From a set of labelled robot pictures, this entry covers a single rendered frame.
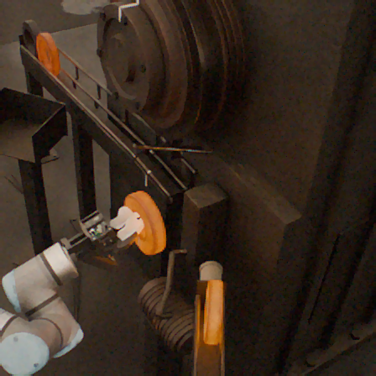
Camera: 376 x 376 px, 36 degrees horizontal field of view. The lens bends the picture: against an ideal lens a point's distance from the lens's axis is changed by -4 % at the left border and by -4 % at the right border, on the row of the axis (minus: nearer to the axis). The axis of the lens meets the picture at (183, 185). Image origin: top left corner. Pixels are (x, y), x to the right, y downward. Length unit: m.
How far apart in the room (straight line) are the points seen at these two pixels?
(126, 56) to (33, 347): 0.70
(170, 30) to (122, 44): 0.14
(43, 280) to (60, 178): 1.53
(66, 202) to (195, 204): 1.26
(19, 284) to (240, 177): 0.60
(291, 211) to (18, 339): 0.69
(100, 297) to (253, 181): 1.03
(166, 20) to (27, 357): 0.79
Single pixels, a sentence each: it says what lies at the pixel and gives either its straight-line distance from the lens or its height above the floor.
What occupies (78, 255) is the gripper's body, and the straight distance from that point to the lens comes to 1.37.
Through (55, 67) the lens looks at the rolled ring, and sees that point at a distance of 2.40.
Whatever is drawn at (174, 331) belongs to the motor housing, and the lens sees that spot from 1.60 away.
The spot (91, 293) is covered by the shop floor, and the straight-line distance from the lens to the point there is 2.34.
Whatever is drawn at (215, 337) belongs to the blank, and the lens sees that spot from 1.36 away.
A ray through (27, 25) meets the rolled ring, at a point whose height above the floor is 0.72.
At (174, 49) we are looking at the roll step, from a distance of 1.34.
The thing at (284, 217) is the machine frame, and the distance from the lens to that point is 1.41.
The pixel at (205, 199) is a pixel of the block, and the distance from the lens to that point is 1.53.
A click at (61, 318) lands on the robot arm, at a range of 1.34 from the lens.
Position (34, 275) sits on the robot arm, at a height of 0.82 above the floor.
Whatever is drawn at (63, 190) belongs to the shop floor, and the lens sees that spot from 2.77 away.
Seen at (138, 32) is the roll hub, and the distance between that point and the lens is 1.36.
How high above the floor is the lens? 1.84
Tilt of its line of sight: 41 degrees down
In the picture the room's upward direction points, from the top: 4 degrees clockwise
